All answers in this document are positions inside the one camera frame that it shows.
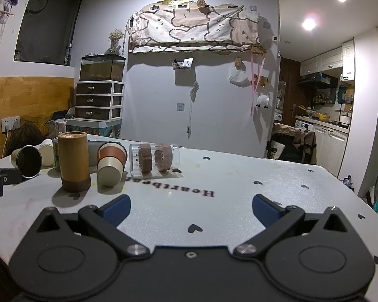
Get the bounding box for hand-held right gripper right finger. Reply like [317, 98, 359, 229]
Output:
[233, 194, 351, 256]

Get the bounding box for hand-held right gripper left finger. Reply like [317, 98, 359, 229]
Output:
[34, 194, 149, 256]

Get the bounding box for orange and cream cup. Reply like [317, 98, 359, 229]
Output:
[96, 141, 128, 187]

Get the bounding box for clear glass cup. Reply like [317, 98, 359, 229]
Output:
[129, 143, 181, 178]

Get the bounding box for tall brown bamboo cup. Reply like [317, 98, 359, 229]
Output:
[57, 131, 92, 193]

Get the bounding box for white cup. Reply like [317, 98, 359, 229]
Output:
[39, 139, 54, 168]

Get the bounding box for steel cup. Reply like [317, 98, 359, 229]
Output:
[11, 145, 43, 178]

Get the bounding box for chair with draped clothes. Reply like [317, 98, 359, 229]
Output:
[267, 123, 318, 166]

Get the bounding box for green can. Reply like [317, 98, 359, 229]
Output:
[52, 137, 62, 172]

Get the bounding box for teal patterned cabinet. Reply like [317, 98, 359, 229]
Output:
[66, 119, 122, 139]

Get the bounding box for white kitchen base cabinets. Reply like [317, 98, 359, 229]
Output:
[312, 123, 350, 178]

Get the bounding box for white washing machine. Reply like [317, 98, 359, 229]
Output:
[294, 120, 314, 132]

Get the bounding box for white drawer unit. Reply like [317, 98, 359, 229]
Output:
[74, 81, 124, 121]

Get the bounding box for dark mesh bag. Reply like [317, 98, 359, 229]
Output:
[4, 121, 46, 160]

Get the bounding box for brown wooden door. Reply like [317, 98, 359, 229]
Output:
[276, 57, 300, 127]

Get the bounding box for black device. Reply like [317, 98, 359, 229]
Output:
[0, 168, 21, 197]

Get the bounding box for white hanging bag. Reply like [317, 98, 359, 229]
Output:
[229, 66, 250, 86]

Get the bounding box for black range hood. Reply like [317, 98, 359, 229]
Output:
[297, 72, 338, 89]

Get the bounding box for glass fish tank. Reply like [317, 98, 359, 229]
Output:
[79, 54, 126, 83]

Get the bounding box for dried flower bouquet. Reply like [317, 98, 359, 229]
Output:
[108, 28, 124, 55]

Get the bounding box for patterned cloth cover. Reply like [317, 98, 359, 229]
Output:
[128, 4, 261, 53]

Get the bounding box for dark window curtain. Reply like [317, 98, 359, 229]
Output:
[14, 0, 86, 67]

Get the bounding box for white wall socket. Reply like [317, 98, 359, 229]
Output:
[0, 116, 21, 133]

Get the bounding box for wall mounted holder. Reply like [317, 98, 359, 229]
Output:
[172, 57, 195, 70]

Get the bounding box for white kitchen wall cabinets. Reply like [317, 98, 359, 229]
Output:
[300, 23, 378, 81]

